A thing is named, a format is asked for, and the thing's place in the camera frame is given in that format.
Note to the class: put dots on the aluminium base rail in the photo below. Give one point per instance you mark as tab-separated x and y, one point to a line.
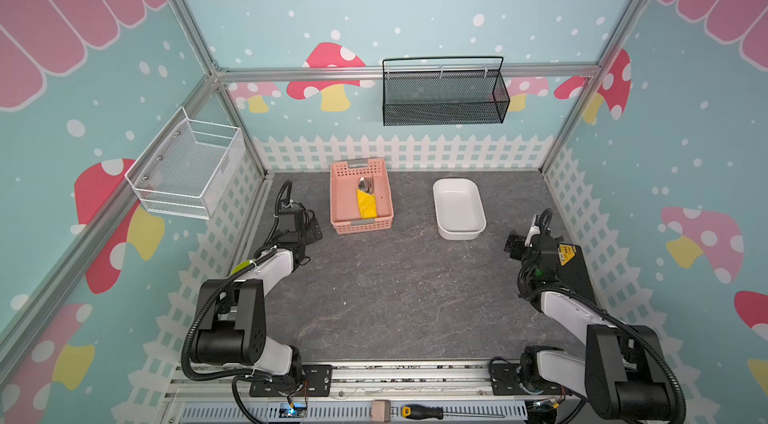
469	391

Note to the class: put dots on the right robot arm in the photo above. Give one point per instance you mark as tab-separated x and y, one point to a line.
623	374

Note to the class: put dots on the yellow black screwdriver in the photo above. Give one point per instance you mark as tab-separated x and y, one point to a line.
421	412

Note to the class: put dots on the pink plastic basket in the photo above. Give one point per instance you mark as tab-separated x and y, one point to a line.
344	178

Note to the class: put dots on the white wire mesh basket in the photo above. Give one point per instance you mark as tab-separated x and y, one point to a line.
187	169

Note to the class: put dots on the white plastic bin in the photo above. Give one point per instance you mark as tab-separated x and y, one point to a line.
459	211

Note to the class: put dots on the yellow paper napkin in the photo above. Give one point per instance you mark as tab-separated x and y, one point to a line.
367	205

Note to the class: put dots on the green plastic bowl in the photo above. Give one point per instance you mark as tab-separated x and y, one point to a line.
243	267

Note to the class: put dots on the black box yellow label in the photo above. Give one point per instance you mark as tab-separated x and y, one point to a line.
572	272

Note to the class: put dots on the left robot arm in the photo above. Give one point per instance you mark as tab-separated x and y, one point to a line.
228	335

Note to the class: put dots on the black wire mesh basket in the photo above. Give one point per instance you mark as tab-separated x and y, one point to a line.
454	90

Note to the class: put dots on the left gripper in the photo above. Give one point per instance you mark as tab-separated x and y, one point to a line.
312	230

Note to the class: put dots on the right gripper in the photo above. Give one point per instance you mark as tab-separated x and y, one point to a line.
516	244

